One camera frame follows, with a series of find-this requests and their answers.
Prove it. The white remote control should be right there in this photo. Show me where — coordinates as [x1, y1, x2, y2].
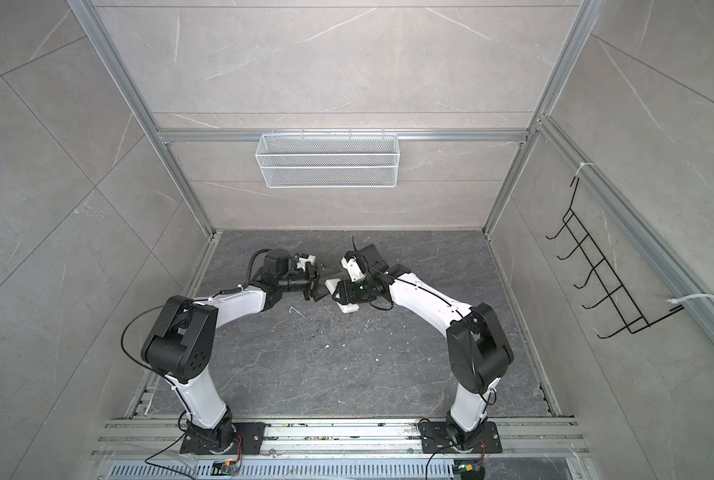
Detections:
[325, 278, 359, 314]

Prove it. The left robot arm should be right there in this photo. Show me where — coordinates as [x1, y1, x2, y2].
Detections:
[140, 249, 322, 453]

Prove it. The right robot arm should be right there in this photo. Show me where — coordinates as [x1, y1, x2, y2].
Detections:
[325, 244, 514, 450]

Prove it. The left green circuit board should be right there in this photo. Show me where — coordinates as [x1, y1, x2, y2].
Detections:
[211, 460, 242, 476]

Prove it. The green circuit board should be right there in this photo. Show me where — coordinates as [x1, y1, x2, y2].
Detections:
[452, 461, 486, 480]
[211, 460, 242, 476]

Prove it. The right green circuit board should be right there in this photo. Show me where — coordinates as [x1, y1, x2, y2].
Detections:
[452, 461, 486, 480]

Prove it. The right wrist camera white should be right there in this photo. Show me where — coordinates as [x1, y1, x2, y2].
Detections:
[341, 257, 365, 283]

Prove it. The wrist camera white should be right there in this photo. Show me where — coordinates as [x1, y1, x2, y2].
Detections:
[295, 254, 316, 271]
[341, 257, 365, 283]

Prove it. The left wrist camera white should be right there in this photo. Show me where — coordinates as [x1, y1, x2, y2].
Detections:
[295, 254, 316, 271]

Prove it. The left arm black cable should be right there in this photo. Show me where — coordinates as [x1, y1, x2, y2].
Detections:
[247, 248, 271, 284]

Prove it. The white wire mesh basket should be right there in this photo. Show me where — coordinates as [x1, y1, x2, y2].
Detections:
[255, 132, 401, 189]

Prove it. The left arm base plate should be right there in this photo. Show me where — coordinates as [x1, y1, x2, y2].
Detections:
[179, 422, 266, 455]

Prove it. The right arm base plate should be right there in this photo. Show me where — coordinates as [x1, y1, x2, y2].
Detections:
[417, 419, 503, 454]

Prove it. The aluminium mounting rail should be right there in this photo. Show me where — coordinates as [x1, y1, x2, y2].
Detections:
[89, 418, 592, 460]

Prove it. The black wire hook rack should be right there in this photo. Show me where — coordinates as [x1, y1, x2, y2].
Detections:
[545, 178, 685, 340]

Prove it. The white cable tie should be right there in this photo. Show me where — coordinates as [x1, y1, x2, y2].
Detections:
[667, 293, 714, 305]

